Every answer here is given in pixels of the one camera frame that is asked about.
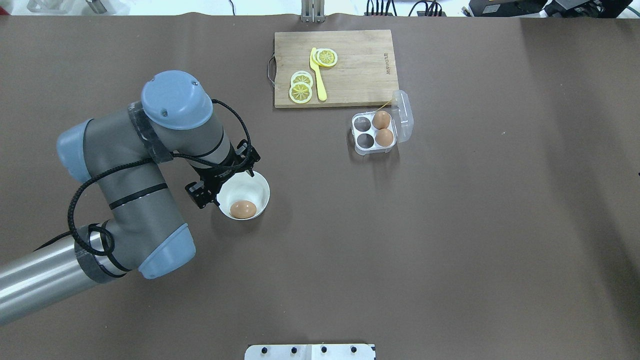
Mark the lemon slice handle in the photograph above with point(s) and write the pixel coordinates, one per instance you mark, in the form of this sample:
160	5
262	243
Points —
302	77
300	92

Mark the brown egg from bowl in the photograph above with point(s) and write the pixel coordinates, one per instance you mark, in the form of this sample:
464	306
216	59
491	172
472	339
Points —
243	209

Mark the yellow plastic knife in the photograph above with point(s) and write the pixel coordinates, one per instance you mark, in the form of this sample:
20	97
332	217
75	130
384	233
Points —
321	91

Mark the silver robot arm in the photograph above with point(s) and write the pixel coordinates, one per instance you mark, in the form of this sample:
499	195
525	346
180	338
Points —
123	217

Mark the clear plastic egg box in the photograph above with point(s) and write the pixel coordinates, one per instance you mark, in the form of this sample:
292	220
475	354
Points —
402	125

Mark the aluminium frame post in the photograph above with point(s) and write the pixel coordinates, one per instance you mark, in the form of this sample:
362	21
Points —
313	11

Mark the black usb hub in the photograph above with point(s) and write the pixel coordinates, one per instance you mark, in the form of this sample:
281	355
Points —
376	8

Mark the lemon slice far side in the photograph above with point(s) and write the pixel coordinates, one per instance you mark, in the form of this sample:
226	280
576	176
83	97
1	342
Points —
325	57

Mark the white ceramic bowl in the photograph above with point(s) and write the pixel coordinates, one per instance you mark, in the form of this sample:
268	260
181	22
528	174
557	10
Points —
243	187

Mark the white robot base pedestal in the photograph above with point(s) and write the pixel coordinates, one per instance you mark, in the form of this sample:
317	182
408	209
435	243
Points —
318	351

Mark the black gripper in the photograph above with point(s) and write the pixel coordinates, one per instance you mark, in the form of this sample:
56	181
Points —
216	176

